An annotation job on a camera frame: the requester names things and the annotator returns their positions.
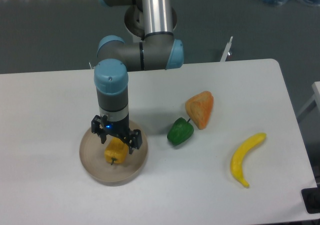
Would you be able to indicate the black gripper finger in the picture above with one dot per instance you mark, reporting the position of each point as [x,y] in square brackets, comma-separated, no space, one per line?
[133,139]
[97,128]

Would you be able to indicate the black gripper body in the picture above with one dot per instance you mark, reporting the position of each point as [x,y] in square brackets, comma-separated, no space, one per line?
[119,129]

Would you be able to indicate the yellow toy bell pepper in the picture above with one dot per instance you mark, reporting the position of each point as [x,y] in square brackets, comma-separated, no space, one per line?
[116,151]

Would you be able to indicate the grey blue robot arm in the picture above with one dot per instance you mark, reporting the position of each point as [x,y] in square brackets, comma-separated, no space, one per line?
[158,50]

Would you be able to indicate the beige round plate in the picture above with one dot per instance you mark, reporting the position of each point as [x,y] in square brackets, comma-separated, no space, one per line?
[91,153]

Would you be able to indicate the green toy bell pepper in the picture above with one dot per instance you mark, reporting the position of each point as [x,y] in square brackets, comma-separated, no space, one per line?
[180,131]

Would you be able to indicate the orange toy fruit wedge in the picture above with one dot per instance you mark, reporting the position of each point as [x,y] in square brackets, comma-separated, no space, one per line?
[199,108]

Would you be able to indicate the yellow toy banana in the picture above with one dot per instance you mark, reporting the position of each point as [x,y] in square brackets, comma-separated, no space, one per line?
[238,157]

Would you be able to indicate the black device at table edge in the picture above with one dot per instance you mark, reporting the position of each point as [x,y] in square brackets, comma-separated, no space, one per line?
[311,199]

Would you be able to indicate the white furniture piece right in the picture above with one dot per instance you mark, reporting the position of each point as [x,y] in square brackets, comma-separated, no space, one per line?
[312,103]

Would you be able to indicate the white metal frame leg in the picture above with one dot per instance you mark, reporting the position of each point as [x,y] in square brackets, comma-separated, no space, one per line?
[227,50]

